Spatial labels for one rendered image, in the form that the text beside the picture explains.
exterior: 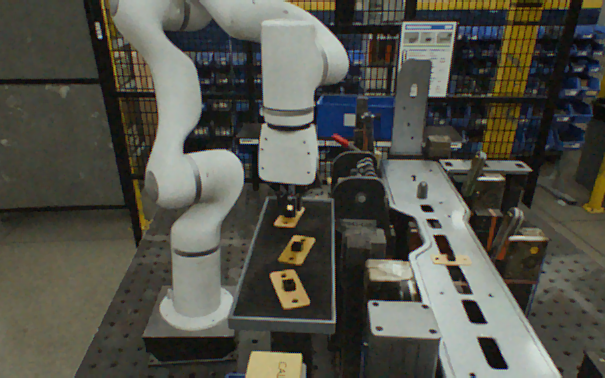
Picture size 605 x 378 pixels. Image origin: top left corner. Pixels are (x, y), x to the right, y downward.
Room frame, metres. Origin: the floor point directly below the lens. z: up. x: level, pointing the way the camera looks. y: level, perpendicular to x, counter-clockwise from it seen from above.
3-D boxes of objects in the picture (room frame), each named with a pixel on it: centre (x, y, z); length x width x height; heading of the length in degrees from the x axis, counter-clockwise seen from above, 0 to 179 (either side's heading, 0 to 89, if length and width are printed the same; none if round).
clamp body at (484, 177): (1.21, -0.57, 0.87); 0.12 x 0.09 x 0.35; 86
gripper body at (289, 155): (0.72, 0.02, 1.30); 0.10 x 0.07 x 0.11; 75
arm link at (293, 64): (0.72, 0.01, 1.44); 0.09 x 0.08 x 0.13; 129
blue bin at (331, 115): (1.73, -0.23, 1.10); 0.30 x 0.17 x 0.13; 81
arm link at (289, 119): (0.72, 0.02, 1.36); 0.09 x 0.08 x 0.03; 75
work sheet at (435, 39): (1.83, -0.51, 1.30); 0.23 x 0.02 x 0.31; 86
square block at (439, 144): (1.55, -0.52, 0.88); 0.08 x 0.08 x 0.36; 86
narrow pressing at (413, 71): (1.55, -0.40, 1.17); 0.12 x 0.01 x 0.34; 86
